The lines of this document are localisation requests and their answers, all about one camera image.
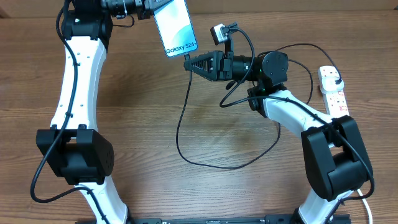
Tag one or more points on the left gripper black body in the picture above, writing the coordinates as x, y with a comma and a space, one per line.
143, 12

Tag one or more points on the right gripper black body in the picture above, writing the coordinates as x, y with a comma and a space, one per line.
229, 57

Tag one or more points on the blue Samsung Galaxy smartphone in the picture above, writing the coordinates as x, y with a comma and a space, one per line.
175, 28

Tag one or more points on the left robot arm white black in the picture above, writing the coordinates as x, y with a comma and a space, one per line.
72, 146

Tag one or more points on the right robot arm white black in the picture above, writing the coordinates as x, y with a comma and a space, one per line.
337, 164

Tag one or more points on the white charger adapter plug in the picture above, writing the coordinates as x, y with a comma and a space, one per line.
328, 85

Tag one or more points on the white power strip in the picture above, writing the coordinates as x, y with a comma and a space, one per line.
335, 103

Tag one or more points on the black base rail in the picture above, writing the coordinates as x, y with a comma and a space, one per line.
211, 221

